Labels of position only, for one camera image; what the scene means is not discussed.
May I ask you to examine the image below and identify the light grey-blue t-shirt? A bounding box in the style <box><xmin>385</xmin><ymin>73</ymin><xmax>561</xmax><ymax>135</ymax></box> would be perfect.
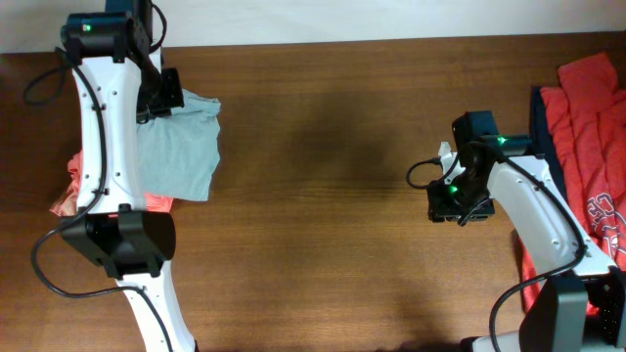
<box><xmin>137</xmin><ymin>90</ymin><xmax>221</xmax><ymax>201</ymax></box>

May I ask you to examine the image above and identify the navy blue garment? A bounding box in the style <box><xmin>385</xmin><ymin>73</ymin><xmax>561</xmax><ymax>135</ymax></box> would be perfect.
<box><xmin>530</xmin><ymin>86</ymin><xmax>567</xmax><ymax>199</ymax></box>

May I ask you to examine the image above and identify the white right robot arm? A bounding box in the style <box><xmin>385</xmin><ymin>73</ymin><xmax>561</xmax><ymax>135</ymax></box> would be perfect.
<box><xmin>428</xmin><ymin>135</ymin><xmax>625</xmax><ymax>352</ymax></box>

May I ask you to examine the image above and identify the red printed t-shirt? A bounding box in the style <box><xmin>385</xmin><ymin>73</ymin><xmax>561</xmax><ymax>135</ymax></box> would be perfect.
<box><xmin>520</xmin><ymin>52</ymin><xmax>626</xmax><ymax>314</ymax></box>

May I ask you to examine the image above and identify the folded pink shirt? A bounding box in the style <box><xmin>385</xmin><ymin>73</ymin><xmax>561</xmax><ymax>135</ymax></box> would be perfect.
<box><xmin>50</xmin><ymin>152</ymin><xmax>174</xmax><ymax>217</ymax></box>

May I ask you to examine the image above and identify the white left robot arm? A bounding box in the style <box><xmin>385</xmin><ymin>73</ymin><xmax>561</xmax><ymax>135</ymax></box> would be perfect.
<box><xmin>61</xmin><ymin>1</ymin><xmax>198</xmax><ymax>351</ymax></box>

